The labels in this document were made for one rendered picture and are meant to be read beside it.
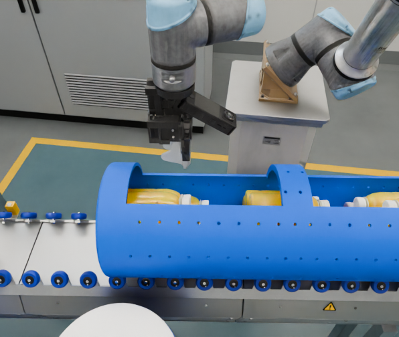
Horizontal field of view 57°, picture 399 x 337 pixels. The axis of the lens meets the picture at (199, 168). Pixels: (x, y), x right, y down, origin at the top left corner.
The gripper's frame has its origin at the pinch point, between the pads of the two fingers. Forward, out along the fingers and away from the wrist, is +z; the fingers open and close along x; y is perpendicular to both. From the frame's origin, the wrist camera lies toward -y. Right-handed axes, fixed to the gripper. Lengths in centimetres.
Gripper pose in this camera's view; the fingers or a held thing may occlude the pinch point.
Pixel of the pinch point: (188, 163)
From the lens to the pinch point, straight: 79.3
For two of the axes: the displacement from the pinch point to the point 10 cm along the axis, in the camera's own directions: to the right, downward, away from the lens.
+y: -10.0, -0.2, 0.1
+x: -0.2, 7.1, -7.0
